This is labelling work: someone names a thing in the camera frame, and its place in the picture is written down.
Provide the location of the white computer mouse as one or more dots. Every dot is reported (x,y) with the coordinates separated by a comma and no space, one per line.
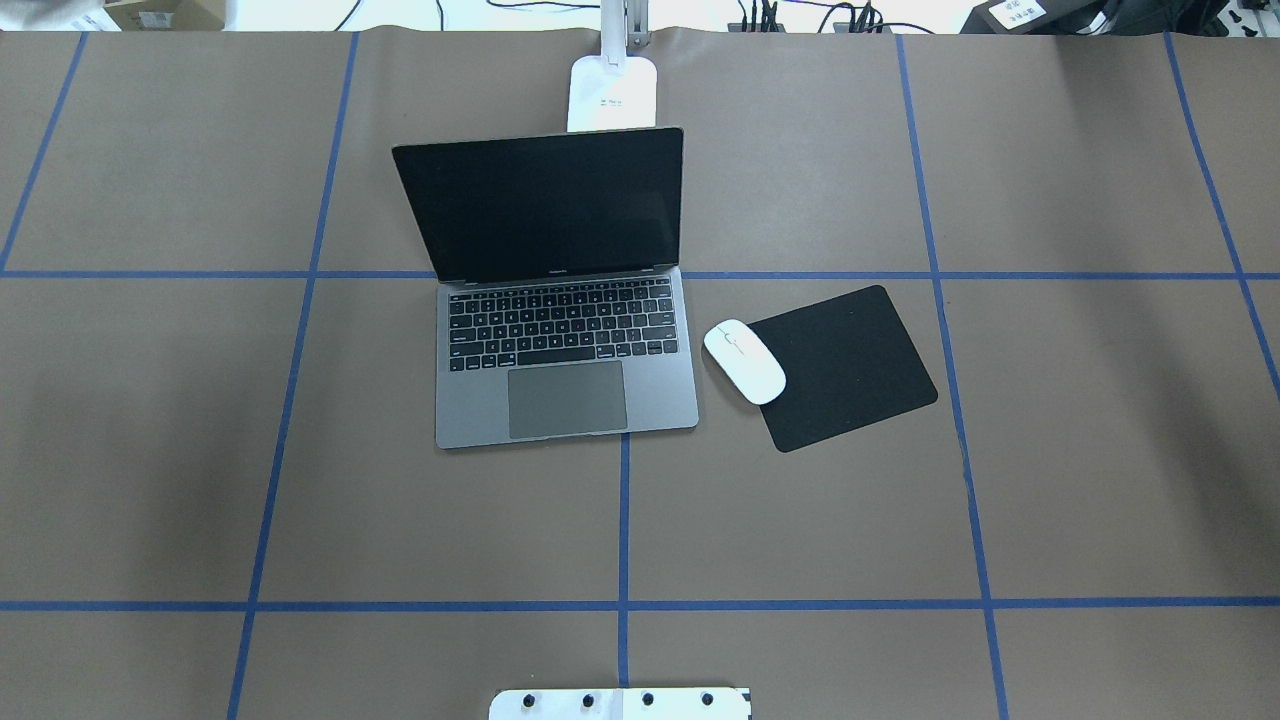
(748,364)

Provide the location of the grey laptop computer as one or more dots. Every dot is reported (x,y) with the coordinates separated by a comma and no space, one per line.
(560,309)

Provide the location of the black mouse pad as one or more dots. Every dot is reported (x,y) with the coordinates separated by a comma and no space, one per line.
(849,362)

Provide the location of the brown cardboard box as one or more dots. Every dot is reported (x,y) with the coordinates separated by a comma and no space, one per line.
(165,15)

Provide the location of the white desk lamp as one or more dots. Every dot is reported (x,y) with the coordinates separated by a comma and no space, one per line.
(614,88)

